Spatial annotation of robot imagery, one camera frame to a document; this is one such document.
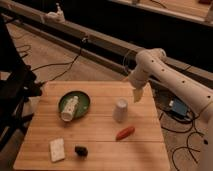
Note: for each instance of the black eraser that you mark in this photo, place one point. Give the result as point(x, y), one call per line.
point(81, 151)

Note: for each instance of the blue box on floor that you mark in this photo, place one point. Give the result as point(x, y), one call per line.
point(178, 108)

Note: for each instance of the orange carrot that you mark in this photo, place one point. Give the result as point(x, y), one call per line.
point(125, 133)

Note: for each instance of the grey metal rail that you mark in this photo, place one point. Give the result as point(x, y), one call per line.
point(101, 40)

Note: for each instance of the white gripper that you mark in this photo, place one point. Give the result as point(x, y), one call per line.
point(138, 79)

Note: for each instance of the green plate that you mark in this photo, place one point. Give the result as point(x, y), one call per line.
point(83, 105)

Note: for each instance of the black tripod stand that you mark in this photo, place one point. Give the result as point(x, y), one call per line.
point(15, 90)

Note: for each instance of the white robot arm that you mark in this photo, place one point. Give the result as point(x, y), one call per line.
point(196, 96)

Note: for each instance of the white sponge block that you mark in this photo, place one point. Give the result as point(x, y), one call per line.
point(57, 152)

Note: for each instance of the white device on rail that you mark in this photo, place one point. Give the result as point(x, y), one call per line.
point(56, 16)

